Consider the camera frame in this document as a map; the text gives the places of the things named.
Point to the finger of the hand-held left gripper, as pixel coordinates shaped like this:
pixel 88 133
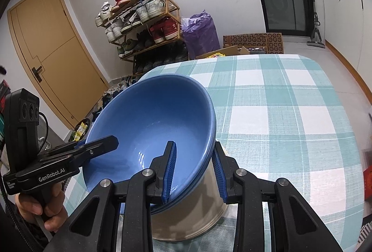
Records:
pixel 80 144
pixel 101 145

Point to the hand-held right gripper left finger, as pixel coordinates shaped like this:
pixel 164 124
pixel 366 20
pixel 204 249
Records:
pixel 171 173

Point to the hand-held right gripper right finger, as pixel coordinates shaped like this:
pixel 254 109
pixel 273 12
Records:
pixel 218 176

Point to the cream plate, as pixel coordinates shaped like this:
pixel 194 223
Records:
pixel 189 236
pixel 203 202

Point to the blue bowl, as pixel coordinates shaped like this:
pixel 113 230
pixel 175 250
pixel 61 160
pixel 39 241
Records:
pixel 139 124
pixel 174 205
pixel 211 136

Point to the person's left hand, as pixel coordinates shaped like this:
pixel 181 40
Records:
pixel 55 211

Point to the yellow green snack wrappers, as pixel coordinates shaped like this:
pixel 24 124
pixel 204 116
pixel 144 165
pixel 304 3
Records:
pixel 81 128

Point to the scattered pile of sneakers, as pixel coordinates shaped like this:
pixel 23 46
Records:
pixel 109 95

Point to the teal checked tablecloth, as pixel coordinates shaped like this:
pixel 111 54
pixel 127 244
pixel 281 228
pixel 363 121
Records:
pixel 276 124

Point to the wooden door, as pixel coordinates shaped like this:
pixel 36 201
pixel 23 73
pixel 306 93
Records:
pixel 52 46

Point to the yellow snack packet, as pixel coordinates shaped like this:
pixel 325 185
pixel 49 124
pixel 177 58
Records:
pixel 216 55

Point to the open cardboard box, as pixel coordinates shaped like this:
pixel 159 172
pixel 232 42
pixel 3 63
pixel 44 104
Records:
pixel 229 51

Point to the wooden shoe rack with shoes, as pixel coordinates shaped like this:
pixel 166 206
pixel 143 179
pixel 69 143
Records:
pixel 162 30

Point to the silver foil bag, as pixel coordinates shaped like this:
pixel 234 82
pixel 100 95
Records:
pixel 255 50

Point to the purple plastic bag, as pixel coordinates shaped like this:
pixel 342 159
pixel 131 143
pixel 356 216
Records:
pixel 200 37

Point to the brown patterned doormat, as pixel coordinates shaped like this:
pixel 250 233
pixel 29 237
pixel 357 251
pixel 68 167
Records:
pixel 273 43

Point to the grey floor mop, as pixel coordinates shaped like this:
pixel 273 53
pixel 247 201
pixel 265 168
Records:
pixel 315 37

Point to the white kitchen cabinet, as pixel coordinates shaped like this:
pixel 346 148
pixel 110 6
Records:
pixel 348 14

